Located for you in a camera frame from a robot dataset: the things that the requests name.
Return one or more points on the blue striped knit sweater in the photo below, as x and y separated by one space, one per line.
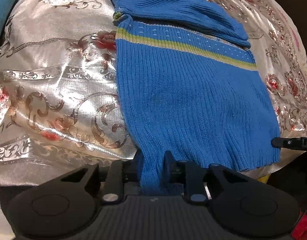
188 92

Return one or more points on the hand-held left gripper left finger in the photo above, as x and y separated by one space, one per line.
116 180

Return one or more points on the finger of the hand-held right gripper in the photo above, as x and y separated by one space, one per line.
286 143

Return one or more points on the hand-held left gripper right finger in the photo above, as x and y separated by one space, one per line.
169 167

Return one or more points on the teal cloth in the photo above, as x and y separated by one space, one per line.
3 12

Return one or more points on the silver floral satin bedspread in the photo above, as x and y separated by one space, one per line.
56 67

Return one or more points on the red cloth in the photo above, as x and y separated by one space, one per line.
304 226

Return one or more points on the cream and pink floral quilt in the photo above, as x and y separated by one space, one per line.
302 55

